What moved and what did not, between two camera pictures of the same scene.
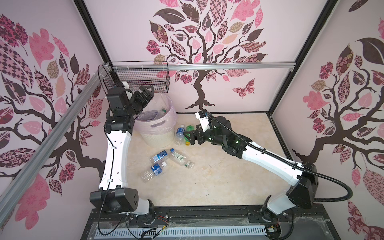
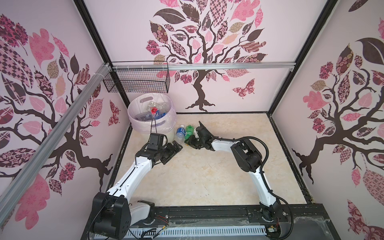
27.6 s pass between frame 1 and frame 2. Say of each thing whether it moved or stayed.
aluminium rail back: stayed
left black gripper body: moved
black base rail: stayed
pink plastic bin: stayed
